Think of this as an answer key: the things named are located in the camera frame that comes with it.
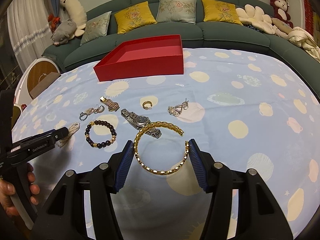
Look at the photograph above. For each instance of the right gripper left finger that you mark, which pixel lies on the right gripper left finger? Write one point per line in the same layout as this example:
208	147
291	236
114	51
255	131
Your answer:
106	179

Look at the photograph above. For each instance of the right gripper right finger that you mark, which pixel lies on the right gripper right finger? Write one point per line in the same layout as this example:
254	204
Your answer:
214	178

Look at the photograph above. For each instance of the gold bangle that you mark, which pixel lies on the gold bangle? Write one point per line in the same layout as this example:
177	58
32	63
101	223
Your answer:
164	156

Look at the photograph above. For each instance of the gold watch band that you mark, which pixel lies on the gold watch band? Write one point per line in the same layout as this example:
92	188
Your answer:
112	106

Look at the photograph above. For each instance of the left hand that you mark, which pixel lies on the left hand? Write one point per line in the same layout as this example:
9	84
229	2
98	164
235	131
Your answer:
8	190

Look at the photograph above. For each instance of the brown cardboard piece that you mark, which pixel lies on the brown cardboard piece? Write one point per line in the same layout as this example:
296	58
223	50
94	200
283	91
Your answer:
44	84

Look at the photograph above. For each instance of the blue planet print cloth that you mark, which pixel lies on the blue planet print cloth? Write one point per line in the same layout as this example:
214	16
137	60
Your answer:
247	110

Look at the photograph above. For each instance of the round white wooden device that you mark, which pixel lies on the round white wooden device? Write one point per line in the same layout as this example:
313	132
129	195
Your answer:
37	71

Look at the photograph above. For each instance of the small gold hoop earring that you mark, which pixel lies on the small gold hoop earring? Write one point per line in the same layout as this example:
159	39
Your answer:
147	105

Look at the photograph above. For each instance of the white curtain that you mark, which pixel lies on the white curtain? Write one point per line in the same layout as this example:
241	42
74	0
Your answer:
29	30

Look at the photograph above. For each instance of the grey pig plush toy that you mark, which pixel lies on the grey pig plush toy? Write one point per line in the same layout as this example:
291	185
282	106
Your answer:
64	32

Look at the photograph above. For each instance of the red cardboard tray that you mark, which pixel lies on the red cardboard tray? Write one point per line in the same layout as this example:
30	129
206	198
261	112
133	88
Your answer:
150	56

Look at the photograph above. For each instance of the red ornament on curtain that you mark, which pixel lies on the red ornament on curtain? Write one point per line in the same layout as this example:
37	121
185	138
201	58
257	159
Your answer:
53	22

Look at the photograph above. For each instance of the grey embroidered cushion left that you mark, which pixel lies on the grey embroidered cushion left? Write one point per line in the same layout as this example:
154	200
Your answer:
96	28

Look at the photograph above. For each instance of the grey embroidered cushion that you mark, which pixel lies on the grey embroidered cushion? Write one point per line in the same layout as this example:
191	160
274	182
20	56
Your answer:
96	28
177	11

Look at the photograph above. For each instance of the white long plush toy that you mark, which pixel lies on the white long plush toy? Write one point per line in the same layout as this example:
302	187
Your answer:
76	13

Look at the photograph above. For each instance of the cream knotted blanket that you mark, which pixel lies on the cream knotted blanket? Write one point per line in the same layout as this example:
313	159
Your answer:
301	38

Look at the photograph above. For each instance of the beige flat plush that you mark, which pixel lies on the beige flat plush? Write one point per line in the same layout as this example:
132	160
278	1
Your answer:
282	26

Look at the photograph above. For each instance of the green sofa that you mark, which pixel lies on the green sofa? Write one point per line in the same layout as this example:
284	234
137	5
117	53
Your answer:
202	34

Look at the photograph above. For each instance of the yellow embroidered cushion left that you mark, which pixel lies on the yellow embroidered cushion left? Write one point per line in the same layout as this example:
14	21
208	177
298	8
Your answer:
133	17

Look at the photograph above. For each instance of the yellow embroidered cushion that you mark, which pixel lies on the yellow embroidered cushion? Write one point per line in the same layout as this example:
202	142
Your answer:
133	17
219	11

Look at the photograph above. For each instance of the cream flower cushion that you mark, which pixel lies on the cream flower cushion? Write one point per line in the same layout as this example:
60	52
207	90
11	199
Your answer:
256	17

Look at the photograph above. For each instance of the yellow embroidered cushion right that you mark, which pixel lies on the yellow embroidered cushion right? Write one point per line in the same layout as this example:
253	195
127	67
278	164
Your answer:
219	11

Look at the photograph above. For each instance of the grey embroidered cushion right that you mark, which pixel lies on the grey embroidered cushion right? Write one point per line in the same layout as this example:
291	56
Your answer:
177	11

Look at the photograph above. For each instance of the red monkey plush toy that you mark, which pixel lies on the red monkey plush toy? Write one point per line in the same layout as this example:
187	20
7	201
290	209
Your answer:
280	11

